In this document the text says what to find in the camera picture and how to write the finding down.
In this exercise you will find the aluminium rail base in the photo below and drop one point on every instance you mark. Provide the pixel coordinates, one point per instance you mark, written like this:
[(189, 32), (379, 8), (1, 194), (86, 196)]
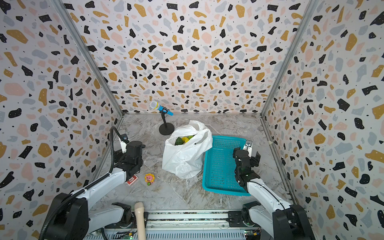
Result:
[(112, 224)]

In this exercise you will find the blue toy microphone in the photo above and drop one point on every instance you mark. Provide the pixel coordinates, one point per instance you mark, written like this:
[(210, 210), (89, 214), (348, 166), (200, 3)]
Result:
[(156, 106)]

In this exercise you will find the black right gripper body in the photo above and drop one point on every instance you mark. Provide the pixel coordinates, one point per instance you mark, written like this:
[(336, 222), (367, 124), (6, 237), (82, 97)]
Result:
[(244, 156)]

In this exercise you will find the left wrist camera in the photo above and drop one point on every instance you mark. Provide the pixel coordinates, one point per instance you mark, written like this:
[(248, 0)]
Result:
[(124, 142)]

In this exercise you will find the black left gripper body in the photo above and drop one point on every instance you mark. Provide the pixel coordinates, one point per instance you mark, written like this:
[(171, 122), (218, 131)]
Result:
[(118, 156)]

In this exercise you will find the green round fruit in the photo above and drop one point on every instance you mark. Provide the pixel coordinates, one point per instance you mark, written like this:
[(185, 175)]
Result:
[(179, 141)]

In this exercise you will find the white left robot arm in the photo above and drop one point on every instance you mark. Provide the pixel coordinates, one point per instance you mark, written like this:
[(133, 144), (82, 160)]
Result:
[(71, 217)]

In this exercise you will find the yellow flower toy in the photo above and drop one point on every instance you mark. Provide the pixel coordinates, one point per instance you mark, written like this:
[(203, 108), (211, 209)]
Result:
[(149, 179)]

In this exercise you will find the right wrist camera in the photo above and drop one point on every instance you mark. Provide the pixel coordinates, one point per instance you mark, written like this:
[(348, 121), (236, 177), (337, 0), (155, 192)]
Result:
[(248, 147)]

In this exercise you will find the white plastic bag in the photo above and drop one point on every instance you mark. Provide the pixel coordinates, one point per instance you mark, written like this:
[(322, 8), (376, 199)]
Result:
[(186, 161)]

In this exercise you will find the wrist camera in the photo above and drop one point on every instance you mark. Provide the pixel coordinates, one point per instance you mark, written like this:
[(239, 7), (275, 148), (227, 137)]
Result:
[(124, 142), (248, 147)]

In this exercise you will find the red card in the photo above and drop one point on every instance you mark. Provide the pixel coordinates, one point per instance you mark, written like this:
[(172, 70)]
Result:
[(132, 180)]

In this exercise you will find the black microphone stand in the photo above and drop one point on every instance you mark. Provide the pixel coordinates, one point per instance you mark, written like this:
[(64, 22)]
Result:
[(166, 128)]

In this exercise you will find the teal plastic basket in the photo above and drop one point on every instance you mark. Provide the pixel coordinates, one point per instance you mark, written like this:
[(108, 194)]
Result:
[(219, 167)]

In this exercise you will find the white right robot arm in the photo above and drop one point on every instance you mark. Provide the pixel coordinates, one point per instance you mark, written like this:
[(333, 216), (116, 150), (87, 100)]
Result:
[(280, 219)]

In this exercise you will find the beige wooden handle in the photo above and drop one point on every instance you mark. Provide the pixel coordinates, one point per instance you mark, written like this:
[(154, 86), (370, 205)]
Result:
[(140, 220)]

